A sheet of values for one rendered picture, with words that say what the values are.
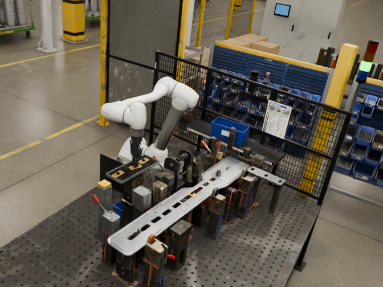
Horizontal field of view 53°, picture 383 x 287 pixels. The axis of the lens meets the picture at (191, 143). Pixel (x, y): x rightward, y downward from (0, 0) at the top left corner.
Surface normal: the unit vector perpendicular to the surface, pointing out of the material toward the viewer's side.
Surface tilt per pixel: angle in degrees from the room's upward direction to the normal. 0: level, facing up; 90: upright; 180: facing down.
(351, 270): 0
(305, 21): 90
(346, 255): 0
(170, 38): 91
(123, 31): 91
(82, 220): 0
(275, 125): 90
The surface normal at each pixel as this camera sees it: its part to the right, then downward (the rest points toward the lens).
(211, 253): 0.11, -0.88
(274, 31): -0.49, 0.36
